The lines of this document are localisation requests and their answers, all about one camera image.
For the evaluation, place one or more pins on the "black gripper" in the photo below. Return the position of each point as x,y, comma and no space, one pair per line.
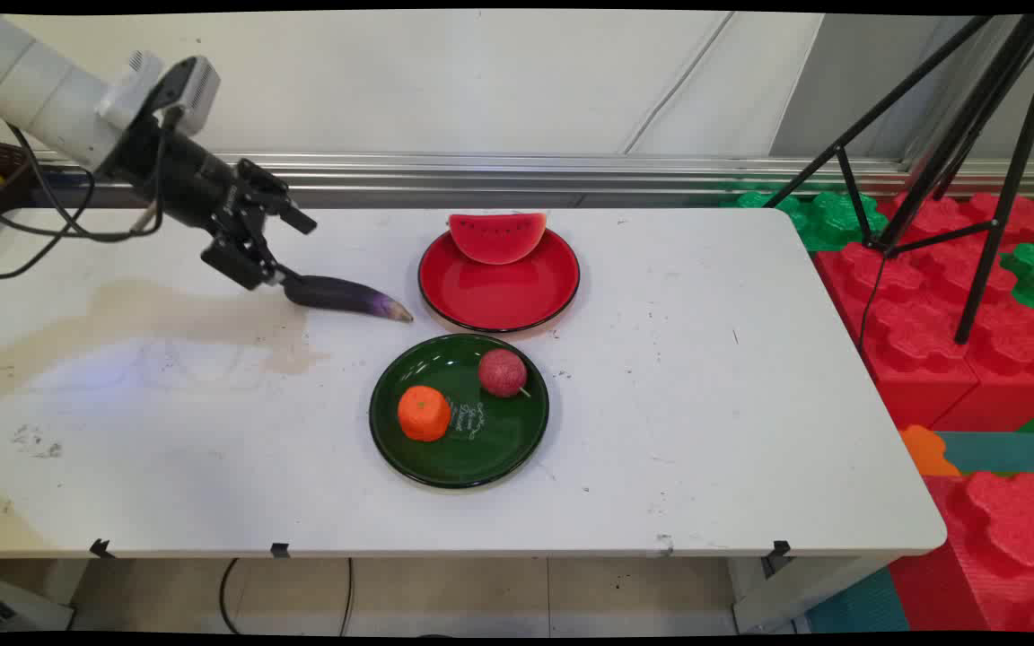
178,178

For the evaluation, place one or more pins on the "orange toy tangerine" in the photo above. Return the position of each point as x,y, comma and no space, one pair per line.
424,414

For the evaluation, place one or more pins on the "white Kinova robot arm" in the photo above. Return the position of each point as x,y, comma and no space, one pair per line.
28,82

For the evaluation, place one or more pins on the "purple toy eggplant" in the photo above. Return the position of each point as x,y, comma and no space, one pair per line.
346,296

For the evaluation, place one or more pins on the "toy watermelon slice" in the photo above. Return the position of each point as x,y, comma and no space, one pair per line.
496,238

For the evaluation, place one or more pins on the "red enamel plate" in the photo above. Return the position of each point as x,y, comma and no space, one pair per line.
499,292

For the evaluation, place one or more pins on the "red toy apple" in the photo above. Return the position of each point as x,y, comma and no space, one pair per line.
502,372

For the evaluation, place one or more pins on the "green enamel plate with lettering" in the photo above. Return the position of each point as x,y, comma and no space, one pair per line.
472,449

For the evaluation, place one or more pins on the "black table edge clip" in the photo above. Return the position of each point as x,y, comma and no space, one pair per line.
280,550
101,548
780,549

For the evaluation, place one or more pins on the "white table leg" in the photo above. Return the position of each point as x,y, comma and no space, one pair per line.
800,592

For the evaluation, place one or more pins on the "orange foam piece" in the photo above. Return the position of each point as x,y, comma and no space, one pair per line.
928,451

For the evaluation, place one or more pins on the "teal foam mat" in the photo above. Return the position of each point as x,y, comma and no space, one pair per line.
1002,451

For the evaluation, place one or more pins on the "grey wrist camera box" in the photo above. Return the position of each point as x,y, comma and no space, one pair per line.
178,90

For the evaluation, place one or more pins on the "aluminium wall rail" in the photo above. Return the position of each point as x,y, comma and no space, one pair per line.
571,170

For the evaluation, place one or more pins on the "black camera tripod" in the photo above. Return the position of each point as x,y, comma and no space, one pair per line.
961,148

